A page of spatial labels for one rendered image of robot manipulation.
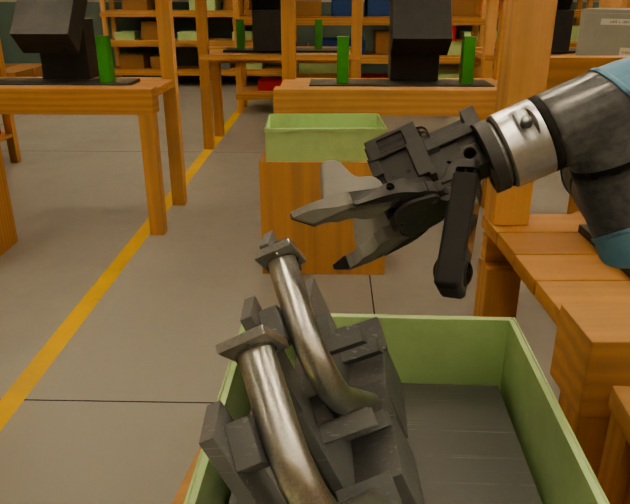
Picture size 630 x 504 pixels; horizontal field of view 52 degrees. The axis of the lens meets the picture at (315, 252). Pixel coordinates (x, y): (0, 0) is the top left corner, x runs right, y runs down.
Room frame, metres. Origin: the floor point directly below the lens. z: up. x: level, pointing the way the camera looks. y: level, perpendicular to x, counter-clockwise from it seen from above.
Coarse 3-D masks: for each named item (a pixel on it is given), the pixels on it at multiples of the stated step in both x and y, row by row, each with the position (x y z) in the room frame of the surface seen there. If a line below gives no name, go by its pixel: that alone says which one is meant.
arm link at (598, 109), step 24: (600, 72) 0.60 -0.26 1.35; (624, 72) 0.59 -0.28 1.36; (552, 96) 0.60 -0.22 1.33; (576, 96) 0.59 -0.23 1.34; (600, 96) 0.58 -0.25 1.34; (624, 96) 0.58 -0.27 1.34; (552, 120) 0.58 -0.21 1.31; (576, 120) 0.58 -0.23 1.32; (600, 120) 0.57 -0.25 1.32; (624, 120) 0.57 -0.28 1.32; (576, 144) 0.58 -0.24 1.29; (600, 144) 0.58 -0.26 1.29; (624, 144) 0.57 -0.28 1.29; (576, 168) 0.60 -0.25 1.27; (600, 168) 0.58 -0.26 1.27
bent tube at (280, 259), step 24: (288, 240) 0.59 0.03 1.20; (264, 264) 0.60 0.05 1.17; (288, 264) 0.58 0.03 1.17; (288, 288) 0.57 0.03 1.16; (288, 312) 0.55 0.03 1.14; (312, 312) 0.55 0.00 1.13; (312, 336) 0.53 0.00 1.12; (312, 360) 0.52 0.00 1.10; (312, 384) 0.53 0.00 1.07; (336, 384) 0.53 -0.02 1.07; (336, 408) 0.53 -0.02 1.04; (360, 408) 0.58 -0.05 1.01
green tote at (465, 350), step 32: (352, 320) 0.88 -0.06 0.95; (384, 320) 0.87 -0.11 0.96; (416, 320) 0.87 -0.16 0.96; (448, 320) 0.87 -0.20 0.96; (480, 320) 0.87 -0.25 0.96; (512, 320) 0.86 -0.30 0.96; (288, 352) 0.88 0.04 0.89; (416, 352) 0.87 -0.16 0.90; (448, 352) 0.87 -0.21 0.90; (480, 352) 0.87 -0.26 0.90; (512, 352) 0.83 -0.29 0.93; (224, 384) 0.69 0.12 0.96; (480, 384) 0.87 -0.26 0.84; (512, 384) 0.81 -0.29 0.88; (544, 384) 0.69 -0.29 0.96; (512, 416) 0.78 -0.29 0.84; (544, 416) 0.66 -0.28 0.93; (544, 448) 0.64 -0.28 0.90; (576, 448) 0.57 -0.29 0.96; (192, 480) 0.52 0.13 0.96; (544, 480) 0.63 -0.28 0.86; (576, 480) 0.54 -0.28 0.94
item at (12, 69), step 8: (8, 64) 9.52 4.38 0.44; (16, 64) 9.53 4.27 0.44; (24, 64) 9.52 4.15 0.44; (32, 64) 9.52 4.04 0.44; (40, 64) 9.52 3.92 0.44; (8, 72) 8.55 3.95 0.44; (16, 72) 8.58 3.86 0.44; (24, 72) 8.81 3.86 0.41; (32, 72) 9.06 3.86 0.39; (40, 72) 9.31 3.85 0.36
